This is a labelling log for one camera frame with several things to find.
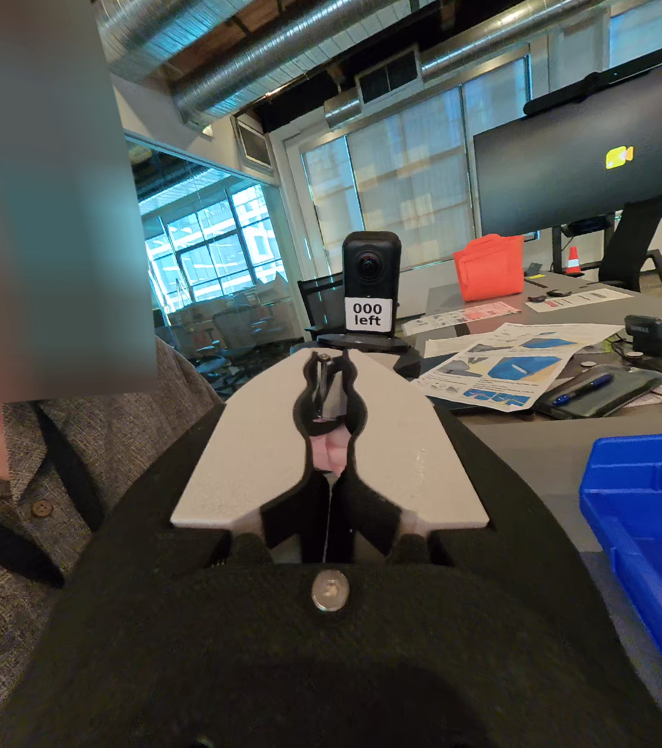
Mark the pink printed leaflet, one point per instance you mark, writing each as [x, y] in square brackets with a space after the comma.
[471, 314]

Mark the red bag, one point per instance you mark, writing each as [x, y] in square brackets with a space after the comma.
[488, 269]

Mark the metal air duct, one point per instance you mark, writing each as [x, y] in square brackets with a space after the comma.
[278, 52]
[483, 41]
[132, 29]

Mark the black charger device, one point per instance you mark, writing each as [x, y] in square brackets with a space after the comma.
[655, 336]

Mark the black office chair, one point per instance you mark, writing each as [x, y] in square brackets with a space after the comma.
[322, 298]

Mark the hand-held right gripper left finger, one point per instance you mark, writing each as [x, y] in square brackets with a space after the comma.
[243, 456]

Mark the black monitor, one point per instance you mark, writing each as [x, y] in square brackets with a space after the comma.
[570, 169]

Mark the dark grey pad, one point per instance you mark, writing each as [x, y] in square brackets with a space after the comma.
[629, 385]

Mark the person's left hand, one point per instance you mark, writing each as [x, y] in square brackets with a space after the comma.
[331, 453]

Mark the black video bar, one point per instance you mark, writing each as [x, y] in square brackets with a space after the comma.
[594, 82]

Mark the blue pen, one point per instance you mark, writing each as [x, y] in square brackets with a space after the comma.
[585, 388]

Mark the blue plastic storage bin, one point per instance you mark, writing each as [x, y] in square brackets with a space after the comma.
[646, 526]

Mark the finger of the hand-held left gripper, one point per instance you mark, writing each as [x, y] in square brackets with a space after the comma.
[338, 394]

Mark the orange traffic cone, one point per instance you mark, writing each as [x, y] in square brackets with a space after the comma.
[573, 261]

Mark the white paper sheet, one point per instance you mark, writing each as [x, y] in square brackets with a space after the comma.
[576, 299]

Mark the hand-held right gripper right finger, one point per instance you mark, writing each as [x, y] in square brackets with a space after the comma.
[418, 456]

